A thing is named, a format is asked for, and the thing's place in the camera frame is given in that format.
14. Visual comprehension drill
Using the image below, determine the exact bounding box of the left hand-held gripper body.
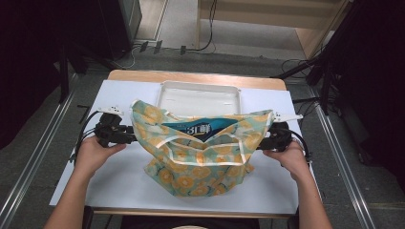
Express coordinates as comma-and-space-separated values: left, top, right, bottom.
94, 106, 129, 148

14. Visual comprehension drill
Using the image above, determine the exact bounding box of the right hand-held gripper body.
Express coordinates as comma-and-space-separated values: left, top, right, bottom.
268, 112, 304, 153

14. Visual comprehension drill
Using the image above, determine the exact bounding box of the blue snack pouch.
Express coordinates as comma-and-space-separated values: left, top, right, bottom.
161, 116, 239, 143

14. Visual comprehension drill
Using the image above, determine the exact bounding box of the green orange patterned bag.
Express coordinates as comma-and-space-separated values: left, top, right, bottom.
129, 99, 275, 198

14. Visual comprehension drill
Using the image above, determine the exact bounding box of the white plastic tray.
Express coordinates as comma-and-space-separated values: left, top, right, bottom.
156, 80, 243, 117

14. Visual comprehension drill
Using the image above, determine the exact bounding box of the person's right hand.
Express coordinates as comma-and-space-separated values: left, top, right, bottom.
262, 140, 311, 183

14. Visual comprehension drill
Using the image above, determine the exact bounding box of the person's left hand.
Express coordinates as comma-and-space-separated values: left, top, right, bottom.
75, 135, 127, 179

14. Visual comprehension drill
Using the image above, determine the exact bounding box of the white table mat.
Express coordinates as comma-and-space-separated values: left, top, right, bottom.
49, 79, 323, 216

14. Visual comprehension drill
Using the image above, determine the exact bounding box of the black metal stand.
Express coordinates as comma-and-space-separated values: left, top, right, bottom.
58, 44, 72, 105

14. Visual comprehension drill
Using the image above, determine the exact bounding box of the black cabinet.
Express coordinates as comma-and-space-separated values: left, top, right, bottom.
97, 0, 143, 60

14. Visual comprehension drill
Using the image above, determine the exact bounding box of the light wooden furniture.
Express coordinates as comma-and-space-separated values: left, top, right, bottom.
195, 0, 352, 60

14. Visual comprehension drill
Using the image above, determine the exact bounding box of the right hand-held gripper black cable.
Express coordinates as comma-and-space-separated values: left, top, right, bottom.
286, 128, 312, 161

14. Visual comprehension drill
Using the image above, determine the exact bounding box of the hand-held gripper black cable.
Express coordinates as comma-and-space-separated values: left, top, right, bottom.
69, 110, 103, 165
286, 128, 312, 161

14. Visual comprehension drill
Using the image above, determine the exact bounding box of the left hand-held gripper black cable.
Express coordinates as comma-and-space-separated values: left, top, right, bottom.
69, 110, 103, 165

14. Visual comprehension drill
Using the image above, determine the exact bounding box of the black angled bracket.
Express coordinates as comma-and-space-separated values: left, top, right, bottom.
76, 104, 92, 125

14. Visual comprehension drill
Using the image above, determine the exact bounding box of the metal floor rail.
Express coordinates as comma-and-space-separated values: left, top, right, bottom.
313, 94, 377, 229
0, 74, 79, 229

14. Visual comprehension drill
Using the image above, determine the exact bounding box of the black hanging cable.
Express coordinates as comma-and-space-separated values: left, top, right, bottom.
185, 0, 218, 53

